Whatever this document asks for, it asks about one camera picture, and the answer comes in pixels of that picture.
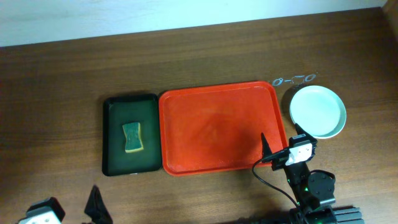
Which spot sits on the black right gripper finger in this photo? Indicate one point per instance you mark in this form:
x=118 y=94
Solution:
x=266 y=150
x=299 y=129

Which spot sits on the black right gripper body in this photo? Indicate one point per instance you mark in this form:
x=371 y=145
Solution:
x=280 y=157

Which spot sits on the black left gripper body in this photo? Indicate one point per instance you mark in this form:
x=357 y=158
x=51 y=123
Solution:
x=94 y=206

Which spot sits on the light green plate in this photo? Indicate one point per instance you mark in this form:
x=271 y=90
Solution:
x=318 y=111

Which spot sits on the green yellow sponge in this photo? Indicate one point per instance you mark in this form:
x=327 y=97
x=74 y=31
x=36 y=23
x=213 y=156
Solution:
x=132 y=133

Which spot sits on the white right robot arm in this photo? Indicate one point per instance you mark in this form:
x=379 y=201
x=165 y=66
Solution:
x=313 y=189

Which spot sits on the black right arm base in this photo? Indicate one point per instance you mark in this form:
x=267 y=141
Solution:
x=343 y=215

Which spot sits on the red plastic tray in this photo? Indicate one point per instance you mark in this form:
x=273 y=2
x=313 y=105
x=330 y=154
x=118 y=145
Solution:
x=218 y=128

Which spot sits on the black plastic tray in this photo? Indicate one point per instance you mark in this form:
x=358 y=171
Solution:
x=118 y=111

